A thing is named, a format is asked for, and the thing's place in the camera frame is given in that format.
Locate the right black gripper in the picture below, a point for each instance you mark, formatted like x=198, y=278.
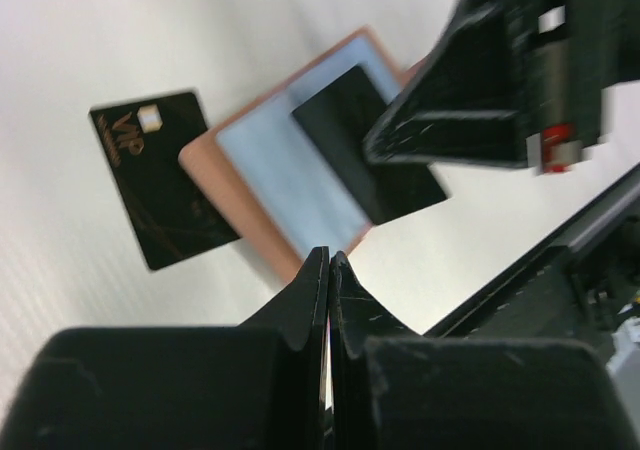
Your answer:
x=506, y=71

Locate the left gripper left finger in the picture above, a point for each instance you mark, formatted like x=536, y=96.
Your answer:
x=257, y=385

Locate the brown leather card holder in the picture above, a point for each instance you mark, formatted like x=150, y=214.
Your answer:
x=266, y=177

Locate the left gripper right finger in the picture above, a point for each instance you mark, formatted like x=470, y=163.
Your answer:
x=395, y=389

